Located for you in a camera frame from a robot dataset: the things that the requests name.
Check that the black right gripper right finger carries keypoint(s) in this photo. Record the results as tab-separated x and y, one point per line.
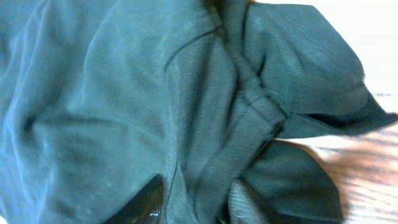
245	206

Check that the black t-shirt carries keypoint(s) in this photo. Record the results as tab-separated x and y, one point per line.
98	97

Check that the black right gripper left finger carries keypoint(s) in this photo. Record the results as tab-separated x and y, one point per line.
145	207

